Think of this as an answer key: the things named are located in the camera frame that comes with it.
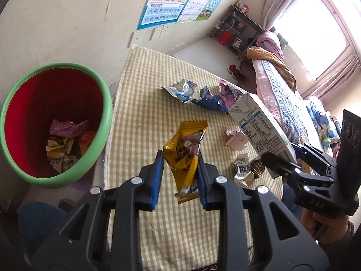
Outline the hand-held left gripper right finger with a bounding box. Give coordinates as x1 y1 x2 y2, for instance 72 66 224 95
197 154 330 271

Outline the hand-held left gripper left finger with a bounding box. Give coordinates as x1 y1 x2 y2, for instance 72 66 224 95
31 150 165 271

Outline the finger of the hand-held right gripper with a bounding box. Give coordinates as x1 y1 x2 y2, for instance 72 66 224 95
261 152 336 194
290 143 340 177

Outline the dark brown carton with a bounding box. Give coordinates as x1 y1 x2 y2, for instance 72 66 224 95
250 158 266 179

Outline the yellow brown snack wrapper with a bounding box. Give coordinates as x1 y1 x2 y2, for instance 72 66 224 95
163 120 208 204

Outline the white line-drawing wrapper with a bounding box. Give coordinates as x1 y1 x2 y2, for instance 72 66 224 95
233 153 254 188

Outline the white milk carton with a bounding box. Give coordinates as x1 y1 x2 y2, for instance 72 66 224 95
228 92 296 179

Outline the orange plastic bag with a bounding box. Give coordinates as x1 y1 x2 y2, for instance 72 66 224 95
77 131 96 159

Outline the dark blue wrapper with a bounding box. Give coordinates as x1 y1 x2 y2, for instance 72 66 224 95
190 85 229 113

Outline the brown paper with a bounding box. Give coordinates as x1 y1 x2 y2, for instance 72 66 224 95
50 154 81 173

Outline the pink wrapper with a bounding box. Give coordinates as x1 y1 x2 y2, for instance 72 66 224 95
49 119 88 139

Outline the red bin with green rim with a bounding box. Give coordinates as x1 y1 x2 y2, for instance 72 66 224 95
0 63 113 189

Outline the person's right hand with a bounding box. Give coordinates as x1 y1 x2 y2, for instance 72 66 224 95
299 210 350 246

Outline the person's right leg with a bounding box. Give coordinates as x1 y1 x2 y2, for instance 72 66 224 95
282 183 303 223

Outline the blue patterned pillow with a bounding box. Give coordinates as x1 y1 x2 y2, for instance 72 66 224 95
309 96 330 130

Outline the pale pink small carton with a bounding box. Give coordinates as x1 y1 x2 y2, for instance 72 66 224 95
225 127 249 150

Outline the bed with patchwork quilt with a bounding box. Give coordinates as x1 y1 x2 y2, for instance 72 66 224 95
251 56 339 159

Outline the beige checked tablecloth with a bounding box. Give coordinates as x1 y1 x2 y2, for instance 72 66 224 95
103 44 285 270

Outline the dark purple shoe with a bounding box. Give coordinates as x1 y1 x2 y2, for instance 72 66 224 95
58 198 76 212

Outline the light blue wrapper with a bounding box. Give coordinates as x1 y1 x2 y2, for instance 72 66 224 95
160 78 198 103

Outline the purple crumpled wrapper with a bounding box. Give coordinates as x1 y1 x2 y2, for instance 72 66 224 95
218 79 247 109

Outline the mustard yellow blanket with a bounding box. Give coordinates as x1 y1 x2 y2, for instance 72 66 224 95
247 47 298 91

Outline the pink folded quilt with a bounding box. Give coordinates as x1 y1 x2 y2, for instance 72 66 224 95
257 32 284 60

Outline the bright window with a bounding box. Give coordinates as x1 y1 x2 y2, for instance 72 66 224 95
272 0 354 81

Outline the red box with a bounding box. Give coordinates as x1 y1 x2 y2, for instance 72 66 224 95
218 32 234 46

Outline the grey shelf unit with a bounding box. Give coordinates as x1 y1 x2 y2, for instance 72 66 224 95
209 4 266 58

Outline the white blank wall plate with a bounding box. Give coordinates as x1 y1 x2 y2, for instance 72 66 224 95
130 32 145 46

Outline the blue letter wall poster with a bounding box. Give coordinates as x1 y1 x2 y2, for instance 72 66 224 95
137 0 198 30

